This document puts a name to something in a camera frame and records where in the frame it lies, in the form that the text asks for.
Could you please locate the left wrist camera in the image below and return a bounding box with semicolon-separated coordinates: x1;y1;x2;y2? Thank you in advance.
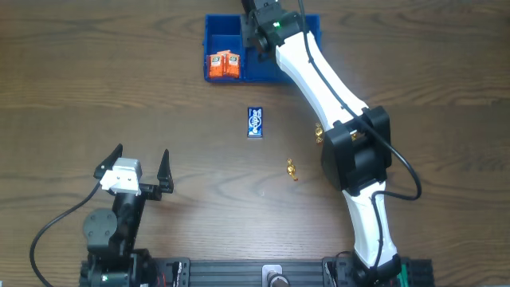
99;157;143;196

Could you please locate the blue tray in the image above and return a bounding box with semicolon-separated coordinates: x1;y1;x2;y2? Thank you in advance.
202;14;322;84

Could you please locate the mounting rail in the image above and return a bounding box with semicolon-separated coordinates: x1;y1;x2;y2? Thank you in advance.
79;257;434;287

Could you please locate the blue candy pack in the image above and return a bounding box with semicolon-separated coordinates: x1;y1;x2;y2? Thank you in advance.
246;106;265;139

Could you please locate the black cable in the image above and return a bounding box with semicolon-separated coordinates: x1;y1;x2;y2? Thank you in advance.
29;181;103;287
297;0;422;202

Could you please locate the orange candy box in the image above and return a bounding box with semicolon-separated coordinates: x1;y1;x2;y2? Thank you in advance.
207;53;226;80
224;50;242;80

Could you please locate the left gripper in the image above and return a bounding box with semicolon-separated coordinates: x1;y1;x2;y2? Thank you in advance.
93;143;175;202

